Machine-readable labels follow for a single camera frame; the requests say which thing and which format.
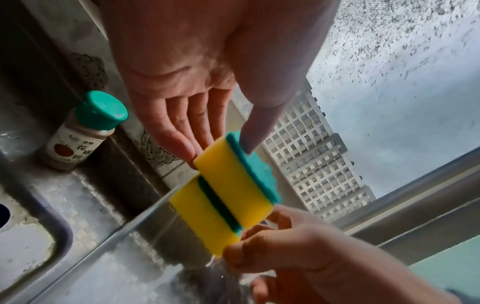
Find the person's left hand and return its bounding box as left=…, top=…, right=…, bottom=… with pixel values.
left=98, top=0, right=340, bottom=162

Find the green capped spice bottle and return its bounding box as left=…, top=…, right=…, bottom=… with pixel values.
left=39, top=90, right=129, bottom=171

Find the grey metal window frame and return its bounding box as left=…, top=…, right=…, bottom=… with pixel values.
left=335, top=147, right=480, bottom=266

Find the yellow green scouring sponge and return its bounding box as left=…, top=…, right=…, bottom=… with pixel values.
left=192, top=130, right=283, bottom=231
left=168, top=174, right=245, bottom=258

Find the stainless steel sink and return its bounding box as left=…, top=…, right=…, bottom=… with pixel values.
left=0, top=0, right=241, bottom=304

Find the person's right hand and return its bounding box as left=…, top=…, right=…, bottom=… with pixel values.
left=222, top=205, right=425, bottom=304

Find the white high-rise building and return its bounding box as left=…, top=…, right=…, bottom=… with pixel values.
left=261, top=74, right=377, bottom=224

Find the person's right forearm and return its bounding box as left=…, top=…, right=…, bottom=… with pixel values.
left=390, top=258, right=468, bottom=304

